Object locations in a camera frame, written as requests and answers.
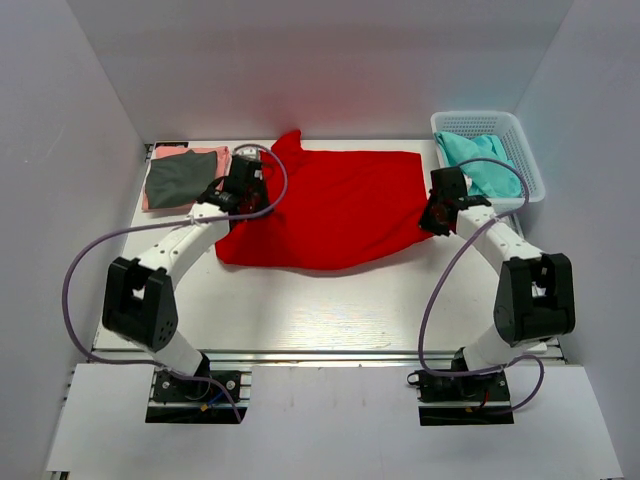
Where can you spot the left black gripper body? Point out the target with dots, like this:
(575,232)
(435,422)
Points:
(259,198)

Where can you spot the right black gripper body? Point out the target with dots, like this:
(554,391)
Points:
(430,218)

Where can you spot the red t-shirt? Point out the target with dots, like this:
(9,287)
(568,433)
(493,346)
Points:
(333,209)

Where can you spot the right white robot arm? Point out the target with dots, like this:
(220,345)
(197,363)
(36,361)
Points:
(535,297)

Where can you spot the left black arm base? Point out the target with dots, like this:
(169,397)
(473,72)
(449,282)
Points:
(174,401)

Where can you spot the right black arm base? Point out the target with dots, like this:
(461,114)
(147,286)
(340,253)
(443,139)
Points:
(462,401)

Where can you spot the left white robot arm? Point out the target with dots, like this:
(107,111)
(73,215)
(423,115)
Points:
(140,304)

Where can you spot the folded pink t-shirt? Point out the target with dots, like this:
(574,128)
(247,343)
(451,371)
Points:
(222,155)

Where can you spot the teal t-shirt in basket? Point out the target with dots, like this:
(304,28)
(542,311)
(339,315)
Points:
(487,178)

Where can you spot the folded grey t-shirt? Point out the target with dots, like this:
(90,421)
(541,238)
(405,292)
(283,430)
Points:
(182,180)

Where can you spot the white plastic basket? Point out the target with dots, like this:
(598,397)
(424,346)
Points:
(474,123)

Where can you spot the aluminium table rail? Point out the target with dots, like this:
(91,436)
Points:
(552,354)

